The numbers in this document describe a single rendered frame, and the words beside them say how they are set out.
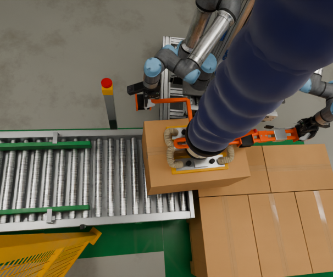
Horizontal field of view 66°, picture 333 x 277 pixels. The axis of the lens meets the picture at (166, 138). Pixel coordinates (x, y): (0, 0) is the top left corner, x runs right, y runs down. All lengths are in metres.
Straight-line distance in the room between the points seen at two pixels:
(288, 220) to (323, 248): 0.32
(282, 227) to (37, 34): 3.13
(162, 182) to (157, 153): 0.17
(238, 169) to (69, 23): 2.63
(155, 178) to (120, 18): 2.42
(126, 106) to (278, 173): 1.62
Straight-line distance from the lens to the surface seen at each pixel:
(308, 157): 2.53
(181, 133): 1.53
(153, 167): 1.48
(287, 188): 2.34
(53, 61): 3.18
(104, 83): 1.72
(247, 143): 1.50
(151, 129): 1.54
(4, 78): 3.22
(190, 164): 1.49
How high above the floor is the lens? 2.50
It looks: 69 degrees down
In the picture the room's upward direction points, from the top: 21 degrees clockwise
